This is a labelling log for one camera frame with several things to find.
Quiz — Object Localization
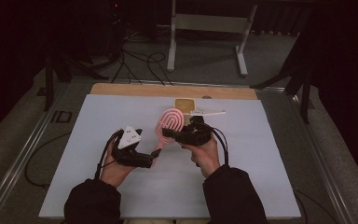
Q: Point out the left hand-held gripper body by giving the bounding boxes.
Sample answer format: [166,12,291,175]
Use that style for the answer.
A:
[111,125,154,169]

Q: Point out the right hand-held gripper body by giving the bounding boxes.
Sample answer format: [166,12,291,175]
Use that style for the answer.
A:
[175,107,227,147]

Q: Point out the pink hairbrush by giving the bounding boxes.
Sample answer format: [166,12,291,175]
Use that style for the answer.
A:
[150,107,186,168]

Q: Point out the beige square cup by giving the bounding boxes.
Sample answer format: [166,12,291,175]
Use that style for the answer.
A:
[172,98,199,115]

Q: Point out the person's left hand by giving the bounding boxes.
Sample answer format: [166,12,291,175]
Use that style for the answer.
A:
[100,138,137,189]

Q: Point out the person's right hand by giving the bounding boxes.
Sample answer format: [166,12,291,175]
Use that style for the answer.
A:
[182,139,222,179]

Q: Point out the light blue mat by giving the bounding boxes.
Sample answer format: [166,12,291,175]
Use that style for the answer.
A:
[38,93,302,218]

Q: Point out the black tripod stand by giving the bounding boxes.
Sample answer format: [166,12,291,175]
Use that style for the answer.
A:
[42,50,110,112]
[250,31,314,124]

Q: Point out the white metal stand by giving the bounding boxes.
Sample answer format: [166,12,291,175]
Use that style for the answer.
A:
[166,0,258,77]

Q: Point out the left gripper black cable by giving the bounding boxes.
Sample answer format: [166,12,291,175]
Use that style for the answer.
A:
[24,129,123,189]

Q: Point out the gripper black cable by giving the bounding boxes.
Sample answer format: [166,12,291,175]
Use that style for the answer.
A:
[209,125,310,224]
[24,129,123,189]

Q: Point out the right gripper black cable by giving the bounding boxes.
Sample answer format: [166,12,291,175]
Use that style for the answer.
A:
[209,125,310,224]

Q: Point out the aluminium frame rail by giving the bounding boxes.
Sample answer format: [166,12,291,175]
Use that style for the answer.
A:
[71,77,285,92]
[255,87,358,224]
[0,83,72,224]

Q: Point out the black floor cables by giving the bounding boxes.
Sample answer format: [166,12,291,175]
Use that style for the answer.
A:
[111,29,174,87]

